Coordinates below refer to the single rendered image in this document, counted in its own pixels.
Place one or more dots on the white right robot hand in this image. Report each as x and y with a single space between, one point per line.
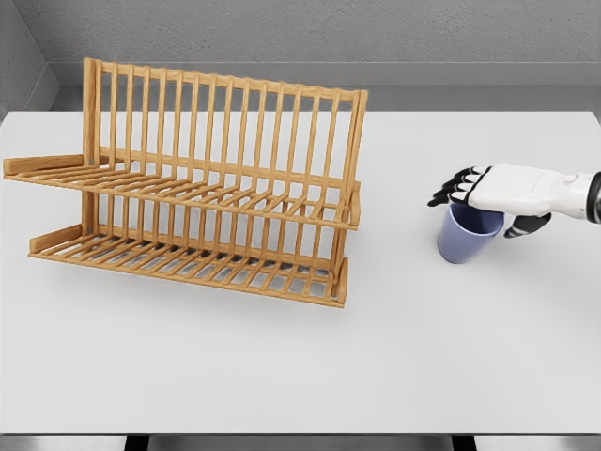
504 188

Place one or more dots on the lavender blue plastic cup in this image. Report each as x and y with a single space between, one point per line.
462 239

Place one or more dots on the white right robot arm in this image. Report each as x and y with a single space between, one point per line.
580 195

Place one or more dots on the two-tier wooden dish rack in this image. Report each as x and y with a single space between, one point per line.
188 188

